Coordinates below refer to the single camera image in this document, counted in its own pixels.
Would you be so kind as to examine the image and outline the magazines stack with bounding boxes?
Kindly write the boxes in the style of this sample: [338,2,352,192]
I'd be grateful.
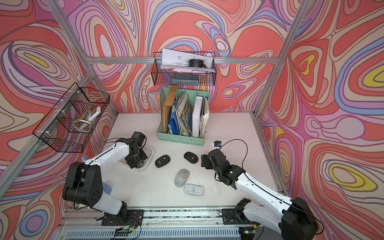
[176,91,193,137]

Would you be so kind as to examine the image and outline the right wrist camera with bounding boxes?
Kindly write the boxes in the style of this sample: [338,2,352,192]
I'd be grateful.
[214,141,222,150]

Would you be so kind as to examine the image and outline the white binder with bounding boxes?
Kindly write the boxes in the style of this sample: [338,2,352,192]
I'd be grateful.
[192,96,204,138]

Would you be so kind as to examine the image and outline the brown folder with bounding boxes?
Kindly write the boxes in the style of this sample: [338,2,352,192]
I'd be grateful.
[163,84,178,134]

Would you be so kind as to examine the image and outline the white upside-down mouse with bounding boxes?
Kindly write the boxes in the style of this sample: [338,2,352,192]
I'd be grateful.
[184,184,205,197]

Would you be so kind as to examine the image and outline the blue booklet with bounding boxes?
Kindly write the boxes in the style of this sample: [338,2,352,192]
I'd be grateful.
[168,100,180,135]

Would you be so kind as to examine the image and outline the black wire basket back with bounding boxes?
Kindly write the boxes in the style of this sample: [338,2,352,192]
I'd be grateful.
[151,51,217,88]

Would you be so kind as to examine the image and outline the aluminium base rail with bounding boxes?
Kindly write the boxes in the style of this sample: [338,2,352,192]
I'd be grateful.
[54,203,293,240]

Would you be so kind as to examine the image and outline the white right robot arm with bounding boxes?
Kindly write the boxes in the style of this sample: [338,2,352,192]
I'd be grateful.
[201,149,320,240]

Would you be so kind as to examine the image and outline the green file organizer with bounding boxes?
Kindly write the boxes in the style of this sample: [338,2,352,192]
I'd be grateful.
[157,88,210,146]

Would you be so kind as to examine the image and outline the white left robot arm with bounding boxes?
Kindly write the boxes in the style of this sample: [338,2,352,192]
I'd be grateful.
[62,132,148,227]

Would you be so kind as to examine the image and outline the black mouse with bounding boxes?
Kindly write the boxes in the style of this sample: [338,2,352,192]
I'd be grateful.
[184,152,199,164]
[155,155,171,168]

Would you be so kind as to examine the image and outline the black wire basket left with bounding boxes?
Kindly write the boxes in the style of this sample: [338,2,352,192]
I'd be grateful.
[33,83,110,153]

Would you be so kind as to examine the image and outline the grey mouse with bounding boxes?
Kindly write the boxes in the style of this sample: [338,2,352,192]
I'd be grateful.
[174,169,190,187]

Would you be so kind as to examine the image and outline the black wire basket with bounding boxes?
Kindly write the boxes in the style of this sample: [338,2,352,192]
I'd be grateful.
[33,83,110,153]
[151,51,217,88]

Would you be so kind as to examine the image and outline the white storage box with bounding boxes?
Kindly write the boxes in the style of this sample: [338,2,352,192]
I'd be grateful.
[132,146,154,172]

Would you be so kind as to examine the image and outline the white remote control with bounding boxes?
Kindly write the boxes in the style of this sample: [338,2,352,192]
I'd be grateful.
[87,106,101,123]

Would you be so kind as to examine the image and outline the white paper sheets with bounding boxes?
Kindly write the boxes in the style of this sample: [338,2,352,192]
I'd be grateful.
[160,49,214,69]

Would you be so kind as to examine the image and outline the black tape roll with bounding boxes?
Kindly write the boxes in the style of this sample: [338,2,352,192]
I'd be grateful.
[188,59,206,68]

